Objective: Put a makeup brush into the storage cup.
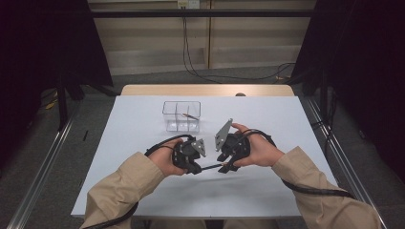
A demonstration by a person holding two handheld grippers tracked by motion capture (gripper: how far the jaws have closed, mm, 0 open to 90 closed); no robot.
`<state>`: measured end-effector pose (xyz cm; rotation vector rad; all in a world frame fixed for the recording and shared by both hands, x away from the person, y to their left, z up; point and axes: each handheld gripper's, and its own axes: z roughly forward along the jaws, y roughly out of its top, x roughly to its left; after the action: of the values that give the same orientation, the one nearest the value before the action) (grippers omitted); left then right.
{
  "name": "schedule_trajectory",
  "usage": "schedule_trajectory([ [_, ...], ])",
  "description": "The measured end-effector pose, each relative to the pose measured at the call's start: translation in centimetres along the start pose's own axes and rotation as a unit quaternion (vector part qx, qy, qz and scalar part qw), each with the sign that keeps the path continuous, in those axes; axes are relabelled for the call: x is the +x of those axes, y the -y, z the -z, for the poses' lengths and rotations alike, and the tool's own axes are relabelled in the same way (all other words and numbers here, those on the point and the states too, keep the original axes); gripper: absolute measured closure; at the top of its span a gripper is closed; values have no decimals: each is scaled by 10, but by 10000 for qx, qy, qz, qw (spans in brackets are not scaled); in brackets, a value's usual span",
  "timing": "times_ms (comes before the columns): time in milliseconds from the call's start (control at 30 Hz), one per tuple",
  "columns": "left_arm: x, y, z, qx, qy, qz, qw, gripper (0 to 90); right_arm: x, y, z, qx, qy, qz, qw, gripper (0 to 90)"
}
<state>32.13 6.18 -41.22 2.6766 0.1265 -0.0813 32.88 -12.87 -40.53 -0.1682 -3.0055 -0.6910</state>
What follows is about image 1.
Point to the black curtain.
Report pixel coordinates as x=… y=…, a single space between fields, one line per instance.
x=366 y=63
x=38 y=47

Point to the clear plastic organizer box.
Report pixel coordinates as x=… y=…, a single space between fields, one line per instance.
x=178 y=125

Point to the person's right hand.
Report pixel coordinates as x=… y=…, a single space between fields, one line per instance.
x=261 y=152

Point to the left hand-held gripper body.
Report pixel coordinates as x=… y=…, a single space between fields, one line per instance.
x=184 y=154

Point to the black horizontal bar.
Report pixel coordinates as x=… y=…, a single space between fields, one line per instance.
x=203 y=13

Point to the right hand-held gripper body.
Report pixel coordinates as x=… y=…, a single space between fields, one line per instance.
x=237 y=146

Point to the aluminium frame rail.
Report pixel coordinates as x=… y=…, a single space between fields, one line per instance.
x=39 y=179
x=347 y=165

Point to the black pencil with orange end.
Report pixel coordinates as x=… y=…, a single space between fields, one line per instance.
x=191 y=116
x=211 y=166

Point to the small black floor object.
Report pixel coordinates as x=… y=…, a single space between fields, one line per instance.
x=85 y=135

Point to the person's left hand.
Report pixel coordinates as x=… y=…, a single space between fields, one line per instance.
x=165 y=159

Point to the white wall socket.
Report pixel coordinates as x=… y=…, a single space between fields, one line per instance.
x=188 y=4

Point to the white table sheet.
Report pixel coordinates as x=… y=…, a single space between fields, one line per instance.
x=223 y=197

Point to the black metal stand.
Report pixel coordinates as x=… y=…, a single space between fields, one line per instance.
x=62 y=108
x=324 y=101

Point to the wooden table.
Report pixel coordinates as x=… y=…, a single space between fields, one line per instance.
x=191 y=90

